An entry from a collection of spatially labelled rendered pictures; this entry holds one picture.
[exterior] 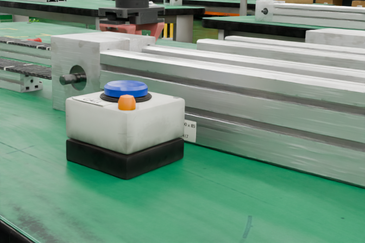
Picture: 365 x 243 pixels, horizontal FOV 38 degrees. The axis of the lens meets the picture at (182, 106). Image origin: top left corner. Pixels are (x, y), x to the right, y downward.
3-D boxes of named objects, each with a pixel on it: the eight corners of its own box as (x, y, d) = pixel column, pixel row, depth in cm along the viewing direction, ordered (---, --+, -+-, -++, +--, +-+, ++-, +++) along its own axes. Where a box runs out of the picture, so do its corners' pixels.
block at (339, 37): (293, 90, 86) (298, 31, 83) (325, 81, 94) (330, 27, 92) (352, 100, 79) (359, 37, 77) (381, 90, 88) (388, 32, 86)
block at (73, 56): (36, 112, 67) (34, 36, 65) (107, 97, 76) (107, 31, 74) (85, 125, 62) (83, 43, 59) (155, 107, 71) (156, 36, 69)
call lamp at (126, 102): (114, 108, 45) (114, 94, 44) (126, 105, 46) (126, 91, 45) (126, 111, 44) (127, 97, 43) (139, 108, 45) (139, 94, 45)
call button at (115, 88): (94, 103, 49) (94, 82, 48) (125, 97, 52) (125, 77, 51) (126, 111, 46) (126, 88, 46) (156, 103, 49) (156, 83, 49)
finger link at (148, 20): (165, 63, 94) (165, 10, 92) (138, 69, 88) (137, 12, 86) (137, 59, 98) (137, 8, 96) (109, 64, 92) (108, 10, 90)
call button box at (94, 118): (64, 160, 49) (63, 94, 48) (136, 138, 57) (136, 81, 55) (126, 181, 45) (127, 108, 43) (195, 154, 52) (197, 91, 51)
